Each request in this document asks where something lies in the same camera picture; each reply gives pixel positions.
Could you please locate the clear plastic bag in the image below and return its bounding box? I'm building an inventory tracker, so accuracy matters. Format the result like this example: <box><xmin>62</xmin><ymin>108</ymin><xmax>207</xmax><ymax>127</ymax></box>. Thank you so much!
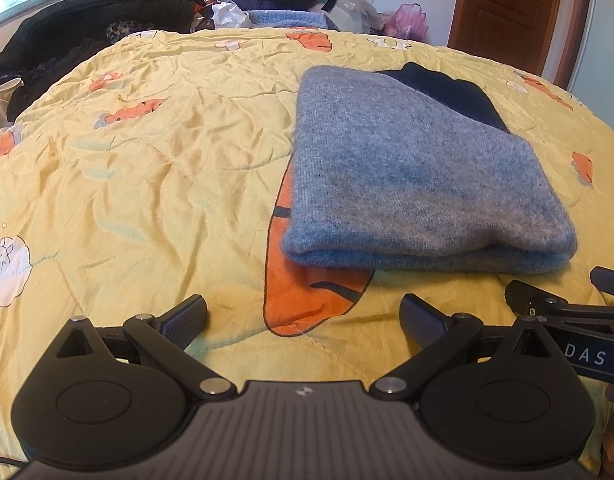
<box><xmin>331</xmin><ymin>0</ymin><xmax>389</xmax><ymax>37</ymax></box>

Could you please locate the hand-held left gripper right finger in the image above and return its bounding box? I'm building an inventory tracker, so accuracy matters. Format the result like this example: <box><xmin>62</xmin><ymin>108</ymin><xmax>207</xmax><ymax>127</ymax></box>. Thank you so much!
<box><xmin>369</xmin><ymin>292</ymin><xmax>558</xmax><ymax>402</ymax></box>

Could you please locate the black jacket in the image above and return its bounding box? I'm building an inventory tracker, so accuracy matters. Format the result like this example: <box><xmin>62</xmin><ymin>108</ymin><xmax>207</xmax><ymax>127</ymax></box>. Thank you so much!
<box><xmin>0</xmin><ymin>0</ymin><xmax>206</xmax><ymax>122</ymax></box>

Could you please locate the white plastic bag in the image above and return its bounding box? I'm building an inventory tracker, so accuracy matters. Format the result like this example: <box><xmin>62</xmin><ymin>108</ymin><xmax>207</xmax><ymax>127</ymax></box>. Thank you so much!
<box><xmin>209</xmin><ymin>2</ymin><xmax>254</xmax><ymax>29</ymax></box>

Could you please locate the pink plastic bag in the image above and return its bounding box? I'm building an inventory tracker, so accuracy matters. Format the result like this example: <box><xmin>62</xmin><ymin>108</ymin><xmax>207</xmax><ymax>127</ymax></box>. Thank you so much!
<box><xmin>384</xmin><ymin>3</ymin><xmax>430</xmax><ymax>43</ymax></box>

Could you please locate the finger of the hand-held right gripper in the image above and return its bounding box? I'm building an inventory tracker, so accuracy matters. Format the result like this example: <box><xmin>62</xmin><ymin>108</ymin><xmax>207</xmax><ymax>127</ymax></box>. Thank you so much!
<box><xmin>504</xmin><ymin>279</ymin><xmax>578</xmax><ymax>322</ymax></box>
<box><xmin>589</xmin><ymin>266</ymin><xmax>614</xmax><ymax>307</ymax></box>

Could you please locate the grey sweater with navy sleeves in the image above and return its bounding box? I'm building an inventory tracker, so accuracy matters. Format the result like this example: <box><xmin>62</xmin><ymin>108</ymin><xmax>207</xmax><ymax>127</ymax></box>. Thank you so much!
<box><xmin>279</xmin><ymin>61</ymin><xmax>578</xmax><ymax>277</ymax></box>

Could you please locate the yellow printed blanket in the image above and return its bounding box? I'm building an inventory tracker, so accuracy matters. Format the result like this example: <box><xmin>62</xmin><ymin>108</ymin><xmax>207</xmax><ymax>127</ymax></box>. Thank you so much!
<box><xmin>0</xmin><ymin>27</ymin><xmax>614</xmax><ymax>480</ymax></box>

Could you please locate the brown wooden door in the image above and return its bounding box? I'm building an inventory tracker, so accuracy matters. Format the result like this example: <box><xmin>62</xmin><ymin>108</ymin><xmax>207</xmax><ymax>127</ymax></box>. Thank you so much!
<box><xmin>446</xmin><ymin>0</ymin><xmax>558</xmax><ymax>80</ymax></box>

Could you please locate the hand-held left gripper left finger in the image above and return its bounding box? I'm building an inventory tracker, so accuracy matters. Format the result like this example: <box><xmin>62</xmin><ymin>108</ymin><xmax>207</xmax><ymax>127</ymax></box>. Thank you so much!
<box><xmin>54</xmin><ymin>293</ymin><xmax>238</xmax><ymax>402</ymax></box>

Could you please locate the light blue knitted cloth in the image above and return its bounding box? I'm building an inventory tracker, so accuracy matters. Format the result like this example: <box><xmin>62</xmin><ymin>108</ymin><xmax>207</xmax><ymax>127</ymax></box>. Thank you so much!
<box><xmin>246</xmin><ymin>9</ymin><xmax>339</xmax><ymax>32</ymax></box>

